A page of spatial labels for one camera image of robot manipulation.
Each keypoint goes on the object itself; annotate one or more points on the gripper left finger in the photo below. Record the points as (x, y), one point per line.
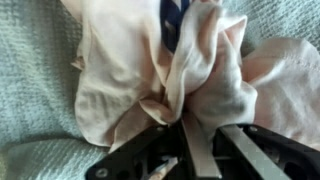
(200, 150)

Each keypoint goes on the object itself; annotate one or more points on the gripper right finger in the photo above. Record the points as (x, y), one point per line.
(253, 153)

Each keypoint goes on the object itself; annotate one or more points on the white terry towel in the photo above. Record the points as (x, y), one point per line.
(33, 83)

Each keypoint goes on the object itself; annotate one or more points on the pink shirt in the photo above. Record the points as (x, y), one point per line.
(116, 66)

